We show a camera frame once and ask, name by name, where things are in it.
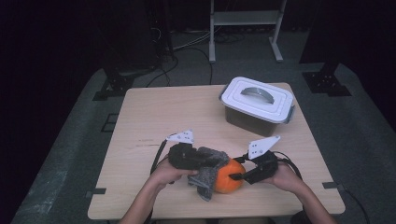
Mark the person's right hand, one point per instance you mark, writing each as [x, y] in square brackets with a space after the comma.
[286, 180]

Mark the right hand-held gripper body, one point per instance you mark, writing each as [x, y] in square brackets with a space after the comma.
[266, 168]

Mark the orange plush toy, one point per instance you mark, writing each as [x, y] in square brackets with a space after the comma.
[225, 186]

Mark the grey cloth pouch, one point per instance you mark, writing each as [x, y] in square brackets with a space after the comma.
[205, 183]

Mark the white metal stand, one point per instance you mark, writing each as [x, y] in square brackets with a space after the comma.
[246, 18]

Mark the storage box with white lid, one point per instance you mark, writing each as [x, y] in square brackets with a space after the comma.
[258, 99]

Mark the black tape strip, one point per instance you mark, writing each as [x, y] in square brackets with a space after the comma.
[99, 191]
[330, 185]

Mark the person's left hand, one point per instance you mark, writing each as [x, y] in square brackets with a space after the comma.
[165, 175]

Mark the dark equipment stand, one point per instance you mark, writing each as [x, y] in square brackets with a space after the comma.
[162, 37]

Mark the black floor tape square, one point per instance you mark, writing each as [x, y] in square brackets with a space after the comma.
[109, 114]

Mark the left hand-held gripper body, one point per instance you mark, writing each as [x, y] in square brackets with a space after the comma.
[182, 157]

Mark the black stand base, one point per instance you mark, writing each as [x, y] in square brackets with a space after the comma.
[325, 83]
[116, 85]

